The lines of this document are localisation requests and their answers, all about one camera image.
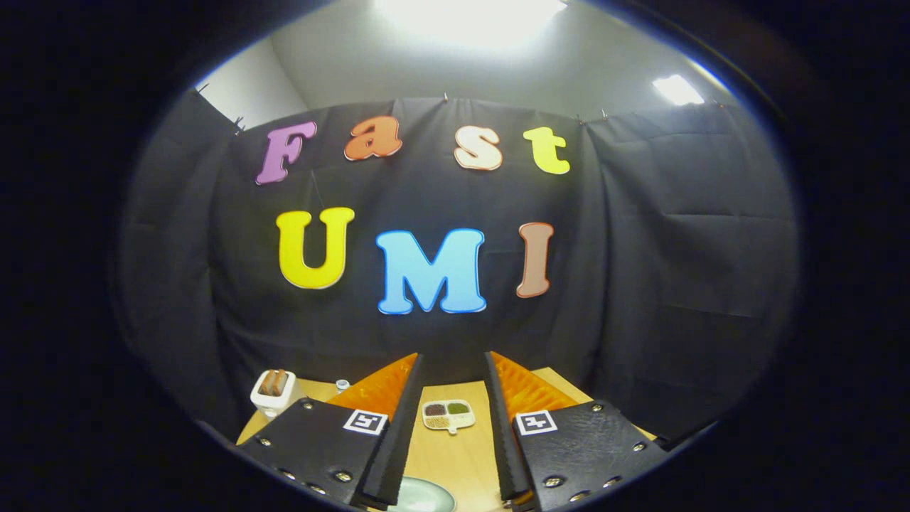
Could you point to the divided dish with grains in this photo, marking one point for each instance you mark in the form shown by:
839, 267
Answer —
448, 416

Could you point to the white toaster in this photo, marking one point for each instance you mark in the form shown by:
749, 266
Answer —
274, 405

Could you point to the large ceiling light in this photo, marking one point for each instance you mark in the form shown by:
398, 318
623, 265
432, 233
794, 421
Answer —
469, 18

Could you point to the toasted bread slice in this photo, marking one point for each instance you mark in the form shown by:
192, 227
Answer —
280, 382
266, 384

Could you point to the small ceiling light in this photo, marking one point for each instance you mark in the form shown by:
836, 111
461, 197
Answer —
677, 89

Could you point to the pale green plate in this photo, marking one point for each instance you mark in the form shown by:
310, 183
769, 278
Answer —
423, 498

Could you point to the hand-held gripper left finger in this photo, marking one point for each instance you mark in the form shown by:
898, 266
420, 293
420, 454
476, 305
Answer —
402, 427

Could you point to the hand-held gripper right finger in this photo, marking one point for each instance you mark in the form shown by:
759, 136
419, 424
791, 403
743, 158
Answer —
501, 427

